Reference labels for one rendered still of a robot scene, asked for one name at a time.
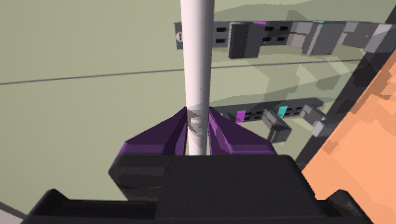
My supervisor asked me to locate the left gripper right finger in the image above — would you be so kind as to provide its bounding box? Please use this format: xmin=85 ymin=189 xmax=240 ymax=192
xmin=208 ymin=106 xmax=278 ymax=155

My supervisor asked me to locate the white bar with red end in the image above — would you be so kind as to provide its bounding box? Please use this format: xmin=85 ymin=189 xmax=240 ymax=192
xmin=181 ymin=0 xmax=215 ymax=155

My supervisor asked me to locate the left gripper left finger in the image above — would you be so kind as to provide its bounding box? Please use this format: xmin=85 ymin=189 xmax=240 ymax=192
xmin=118 ymin=107 xmax=188 ymax=155

